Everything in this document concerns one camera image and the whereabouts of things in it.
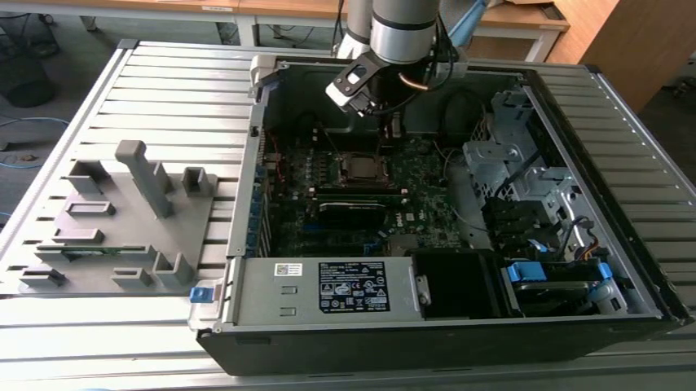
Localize grey parts rack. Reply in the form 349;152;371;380
15;139;222;295

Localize black open PC case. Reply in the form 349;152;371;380
188;52;696;378

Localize blue disk carrier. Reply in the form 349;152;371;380
503;260;616;317

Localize black bin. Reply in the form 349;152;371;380
0;60;59;109

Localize silver drive cage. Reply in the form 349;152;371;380
461;87;588;249

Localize coloured power wires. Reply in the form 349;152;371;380
564;215;608;264

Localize green motherboard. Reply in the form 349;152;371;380
260;134;483;260

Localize wooden desk white frame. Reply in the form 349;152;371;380
0;0;244;33
238;0;571;63

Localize black cable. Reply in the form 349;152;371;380
437;88;490;147

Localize small grey wrist camera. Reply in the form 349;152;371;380
432;60;469;81

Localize grey plastic case latch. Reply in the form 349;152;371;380
249;55;280;99

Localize black RAM slot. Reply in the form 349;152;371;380
311;183;407;195

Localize black fan shroud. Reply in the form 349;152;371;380
411;250;516;323

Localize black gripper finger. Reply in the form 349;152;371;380
379;113;407;155

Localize wooden cabinet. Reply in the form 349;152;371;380
547;0;696;111

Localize grey chipset heatsink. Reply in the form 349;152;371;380
389;234;421;253

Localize black graphics card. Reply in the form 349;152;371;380
319;201;388;229

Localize green RAM stick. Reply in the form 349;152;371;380
61;244;149;258

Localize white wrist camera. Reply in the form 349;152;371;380
325;56;385;119

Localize grey power supply unit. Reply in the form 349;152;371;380
232;256;431;327

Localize blue floor cable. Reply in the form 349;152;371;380
0;116;73;172

